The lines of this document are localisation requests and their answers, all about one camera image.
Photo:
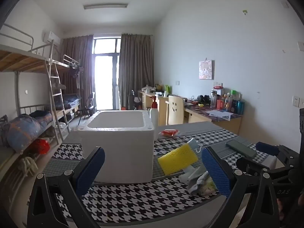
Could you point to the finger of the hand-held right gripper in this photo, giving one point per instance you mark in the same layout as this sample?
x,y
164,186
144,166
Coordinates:
x,y
249,163
267,148

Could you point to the blue face mask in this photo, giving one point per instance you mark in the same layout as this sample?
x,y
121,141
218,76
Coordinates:
x,y
192,143

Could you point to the white air conditioner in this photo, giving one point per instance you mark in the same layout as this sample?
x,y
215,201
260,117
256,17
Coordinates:
x,y
51,37

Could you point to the beige cloth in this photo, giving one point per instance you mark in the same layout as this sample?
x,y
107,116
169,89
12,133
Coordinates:
x,y
28,166

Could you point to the plaid blanket bundle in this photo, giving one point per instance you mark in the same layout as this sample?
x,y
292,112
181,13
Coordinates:
x,y
23,130

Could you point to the brown curtain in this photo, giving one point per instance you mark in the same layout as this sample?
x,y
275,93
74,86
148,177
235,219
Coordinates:
x,y
76,71
135,71

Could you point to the white foam box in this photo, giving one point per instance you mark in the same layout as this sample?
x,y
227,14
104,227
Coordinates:
x,y
118,152

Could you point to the printed paper sheets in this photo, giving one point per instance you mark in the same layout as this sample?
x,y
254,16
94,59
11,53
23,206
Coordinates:
x,y
219,114

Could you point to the black headphones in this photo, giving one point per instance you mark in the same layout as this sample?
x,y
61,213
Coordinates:
x,y
203,99

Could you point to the group of toiletry bottles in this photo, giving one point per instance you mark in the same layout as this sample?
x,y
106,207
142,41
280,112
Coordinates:
x,y
228,102

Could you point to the metal bunk ladder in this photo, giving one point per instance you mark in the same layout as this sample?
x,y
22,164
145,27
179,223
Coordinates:
x,y
55,95

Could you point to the wooden desk with patterned cover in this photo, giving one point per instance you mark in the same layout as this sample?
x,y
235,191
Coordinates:
x,y
204,120

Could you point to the metal bunk bed with blue quilt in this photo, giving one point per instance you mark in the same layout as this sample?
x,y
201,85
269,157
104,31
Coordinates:
x,y
71,64

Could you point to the double white wall socket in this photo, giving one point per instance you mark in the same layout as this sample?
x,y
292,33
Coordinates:
x,y
218,84

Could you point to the crumpled white wrapper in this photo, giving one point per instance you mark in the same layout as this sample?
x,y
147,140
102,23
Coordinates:
x,y
197,184

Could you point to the folded blue quilt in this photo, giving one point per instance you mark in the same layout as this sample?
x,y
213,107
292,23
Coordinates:
x,y
71,101

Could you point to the red plastic bag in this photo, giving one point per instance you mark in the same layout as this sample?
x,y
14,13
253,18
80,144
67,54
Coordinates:
x,y
40,146

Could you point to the pale floral cloth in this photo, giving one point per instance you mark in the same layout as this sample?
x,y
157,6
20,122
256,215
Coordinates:
x,y
209,188

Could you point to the wooden chair with smiley face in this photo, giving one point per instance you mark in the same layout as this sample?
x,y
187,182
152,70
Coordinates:
x,y
174,109

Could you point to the glass balcony door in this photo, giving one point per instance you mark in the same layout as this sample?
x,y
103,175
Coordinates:
x,y
104,80

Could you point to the green paper bag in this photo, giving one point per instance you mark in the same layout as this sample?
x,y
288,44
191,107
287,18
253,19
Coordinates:
x,y
167,90

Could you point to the ceiling lamp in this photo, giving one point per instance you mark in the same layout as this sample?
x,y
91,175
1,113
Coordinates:
x,y
105,6

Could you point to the black folding chair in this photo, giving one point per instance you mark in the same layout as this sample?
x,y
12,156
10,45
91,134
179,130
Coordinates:
x,y
87,106

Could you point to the houndstooth table mat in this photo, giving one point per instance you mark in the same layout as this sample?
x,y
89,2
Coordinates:
x,y
142,199

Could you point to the yellow sponge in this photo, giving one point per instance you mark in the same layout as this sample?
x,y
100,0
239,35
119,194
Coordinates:
x,y
178,159

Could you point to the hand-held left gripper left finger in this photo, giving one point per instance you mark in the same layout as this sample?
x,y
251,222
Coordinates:
x,y
91,171

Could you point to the dark smartphone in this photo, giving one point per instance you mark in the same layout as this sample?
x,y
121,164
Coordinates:
x,y
239,148

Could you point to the white pump bottle red cap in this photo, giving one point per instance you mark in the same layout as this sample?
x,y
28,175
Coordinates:
x,y
154,116

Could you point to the plain wooden desk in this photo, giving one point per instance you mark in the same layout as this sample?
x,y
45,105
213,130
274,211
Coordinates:
x,y
161,106

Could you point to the wall poster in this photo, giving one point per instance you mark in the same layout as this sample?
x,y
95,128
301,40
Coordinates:
x,y
206,69

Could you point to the dark hanging bag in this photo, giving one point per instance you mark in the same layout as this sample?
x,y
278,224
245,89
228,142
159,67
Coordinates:
x,y
74,71

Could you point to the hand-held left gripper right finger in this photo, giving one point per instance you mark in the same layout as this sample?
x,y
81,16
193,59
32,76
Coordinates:
x,y
218,173

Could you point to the red packet in clear wrap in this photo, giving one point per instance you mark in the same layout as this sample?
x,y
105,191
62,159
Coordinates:
x,y
169,132

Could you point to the metal bunk bed with blanket bundle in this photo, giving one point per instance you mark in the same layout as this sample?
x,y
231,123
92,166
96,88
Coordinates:
x,y
21,60

